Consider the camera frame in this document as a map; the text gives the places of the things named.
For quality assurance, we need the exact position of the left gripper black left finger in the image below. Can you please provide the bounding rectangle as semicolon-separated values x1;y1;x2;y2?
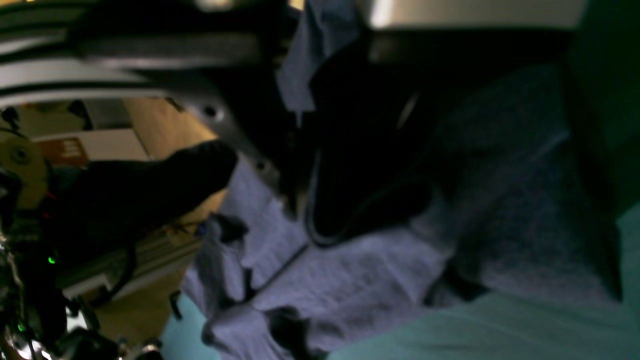
1;0;300;215

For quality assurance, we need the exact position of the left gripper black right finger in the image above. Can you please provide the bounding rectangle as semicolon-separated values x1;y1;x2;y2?
305;30;570;248

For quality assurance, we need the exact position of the teal table cloth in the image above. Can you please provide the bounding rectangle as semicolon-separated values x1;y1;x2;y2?
160;0;640;360

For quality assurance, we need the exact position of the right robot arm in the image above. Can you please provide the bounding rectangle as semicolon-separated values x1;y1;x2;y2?
1;129;238;360

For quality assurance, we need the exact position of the blue heathered T-shirt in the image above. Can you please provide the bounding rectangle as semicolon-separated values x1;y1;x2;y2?
180;0;621;360

